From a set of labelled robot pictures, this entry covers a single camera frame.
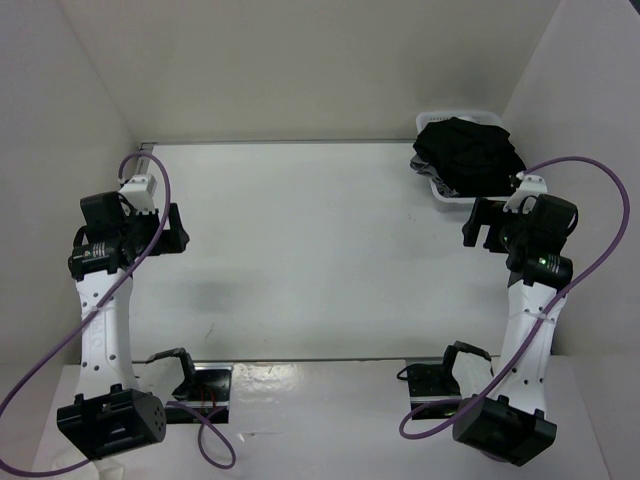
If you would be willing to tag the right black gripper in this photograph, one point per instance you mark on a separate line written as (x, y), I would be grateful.
(489, 212)

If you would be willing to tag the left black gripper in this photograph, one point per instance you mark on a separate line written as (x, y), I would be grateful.
(172, 240)

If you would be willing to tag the black pleated skirt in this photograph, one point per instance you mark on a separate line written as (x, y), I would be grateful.
(474, 159)

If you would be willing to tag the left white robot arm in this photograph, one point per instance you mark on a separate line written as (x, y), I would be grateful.
(112, 411)

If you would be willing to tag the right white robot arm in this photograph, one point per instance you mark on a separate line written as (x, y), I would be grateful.
(509, 424)

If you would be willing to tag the white plastic laundry basket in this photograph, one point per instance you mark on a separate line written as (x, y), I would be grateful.
(454, 204)

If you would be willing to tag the grey garment in basket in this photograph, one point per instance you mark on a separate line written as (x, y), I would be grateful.
(424, 168)

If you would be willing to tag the crumpled white tissue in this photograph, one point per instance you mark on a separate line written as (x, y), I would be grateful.
(107, 469)

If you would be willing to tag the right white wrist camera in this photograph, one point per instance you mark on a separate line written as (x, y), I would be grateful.
(528, 187)

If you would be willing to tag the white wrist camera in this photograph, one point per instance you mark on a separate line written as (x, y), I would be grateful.
(528, 187)
(139, 191)

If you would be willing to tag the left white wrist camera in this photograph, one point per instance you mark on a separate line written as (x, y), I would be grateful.
(139, 191)

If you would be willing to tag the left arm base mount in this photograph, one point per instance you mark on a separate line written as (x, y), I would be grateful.
(209, 391)

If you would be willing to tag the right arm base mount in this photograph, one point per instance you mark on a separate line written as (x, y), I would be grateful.
(431, 383)

